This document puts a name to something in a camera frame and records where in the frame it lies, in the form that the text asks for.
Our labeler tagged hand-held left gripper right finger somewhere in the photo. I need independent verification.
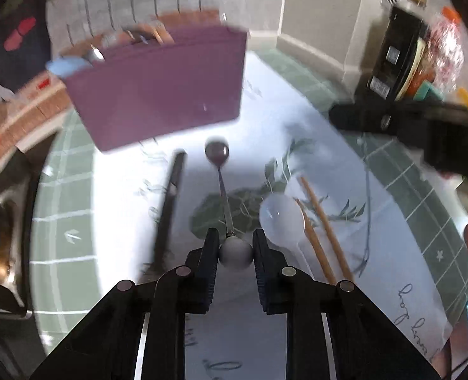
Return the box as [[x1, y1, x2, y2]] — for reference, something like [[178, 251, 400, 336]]
[[252, 229, 444, 380]]

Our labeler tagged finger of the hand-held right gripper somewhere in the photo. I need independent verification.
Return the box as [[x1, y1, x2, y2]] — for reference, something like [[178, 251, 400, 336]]
[[329, 102, 405, 136]]

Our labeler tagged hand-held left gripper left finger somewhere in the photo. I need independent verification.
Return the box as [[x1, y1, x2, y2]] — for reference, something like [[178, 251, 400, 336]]
[[30, 227, 221, 380]]

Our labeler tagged small metal ball-end spoon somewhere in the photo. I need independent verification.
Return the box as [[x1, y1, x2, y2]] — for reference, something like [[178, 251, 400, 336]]
[[204, 136, 254, 272]]

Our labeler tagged purple utensil holder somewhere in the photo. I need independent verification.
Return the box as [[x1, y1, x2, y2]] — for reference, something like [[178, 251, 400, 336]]
[[62, 24, 250, 153]]

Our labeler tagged blue plastic ladle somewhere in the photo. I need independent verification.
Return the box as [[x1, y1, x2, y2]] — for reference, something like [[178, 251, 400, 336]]
[[45, 56, 93, 79]]

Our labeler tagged white bottle with teal cap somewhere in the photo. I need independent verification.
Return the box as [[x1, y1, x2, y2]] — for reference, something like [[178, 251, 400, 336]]
[[412, 81, 446, 102]]

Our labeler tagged white plastic spoon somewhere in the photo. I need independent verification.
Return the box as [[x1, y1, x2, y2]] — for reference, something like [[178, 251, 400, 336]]
[[259, 194, 318, 282]]

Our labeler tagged wooden chopstick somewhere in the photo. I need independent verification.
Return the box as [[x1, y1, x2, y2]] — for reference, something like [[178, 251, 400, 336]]
[[298, 176, 356, 282], [294, 198, 338, 286]]

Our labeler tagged dark soy sauce bottle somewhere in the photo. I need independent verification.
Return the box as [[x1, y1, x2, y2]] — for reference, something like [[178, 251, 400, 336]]
[[362, 0, 430, 101]]

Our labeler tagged black chopstick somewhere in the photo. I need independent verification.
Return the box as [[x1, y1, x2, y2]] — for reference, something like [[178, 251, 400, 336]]
[[142, 149, 188, 282]]

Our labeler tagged green checkered table mat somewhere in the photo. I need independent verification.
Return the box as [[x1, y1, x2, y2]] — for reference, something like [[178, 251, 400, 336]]
[[30, 45, 468, 380]]

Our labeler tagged orange-capped plastic bottle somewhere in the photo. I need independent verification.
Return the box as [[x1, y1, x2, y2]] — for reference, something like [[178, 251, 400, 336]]
[[412, 6, 466, 92]]

